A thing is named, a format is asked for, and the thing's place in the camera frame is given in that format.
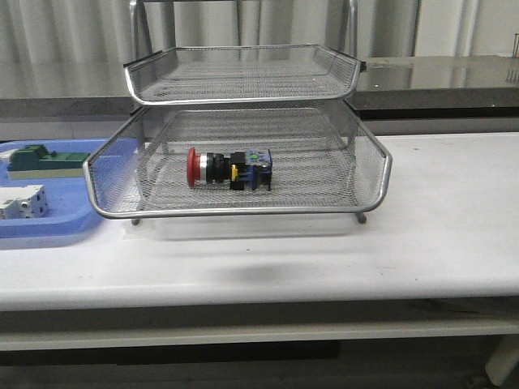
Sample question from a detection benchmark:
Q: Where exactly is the red emergency stop button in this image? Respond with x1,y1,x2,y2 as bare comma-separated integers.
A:
187,147,272,191

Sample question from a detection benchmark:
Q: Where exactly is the blue plastic tray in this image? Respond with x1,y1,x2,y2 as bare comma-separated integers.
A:
1,139,106,238

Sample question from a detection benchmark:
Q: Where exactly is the white circuit breaker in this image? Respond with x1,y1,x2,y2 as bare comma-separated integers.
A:
1,185,48,220

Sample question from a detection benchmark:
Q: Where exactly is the grey stone counter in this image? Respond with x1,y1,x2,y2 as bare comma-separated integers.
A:
1,56,518,120

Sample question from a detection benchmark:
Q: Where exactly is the silver metal rack frame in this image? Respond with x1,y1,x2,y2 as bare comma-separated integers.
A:
128,0,367,225

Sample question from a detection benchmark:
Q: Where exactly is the green limit switch module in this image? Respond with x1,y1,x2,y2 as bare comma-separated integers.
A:
7,144,89,180

